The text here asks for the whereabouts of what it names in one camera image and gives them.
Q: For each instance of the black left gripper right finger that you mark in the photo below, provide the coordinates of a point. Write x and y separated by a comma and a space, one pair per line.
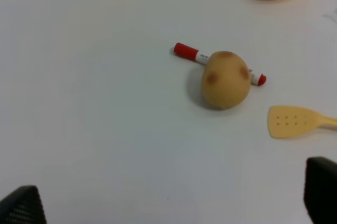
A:
320, 190

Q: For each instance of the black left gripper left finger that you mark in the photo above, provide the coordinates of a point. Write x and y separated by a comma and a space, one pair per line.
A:
23, 206

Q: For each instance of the brown toy potato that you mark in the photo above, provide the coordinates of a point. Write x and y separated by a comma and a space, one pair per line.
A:
226, 81

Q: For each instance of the red and white marker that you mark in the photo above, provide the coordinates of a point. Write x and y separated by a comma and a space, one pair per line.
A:
192, 54

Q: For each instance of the yellow slotted spatula red handle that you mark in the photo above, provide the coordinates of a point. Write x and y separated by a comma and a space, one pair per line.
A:
292, 121

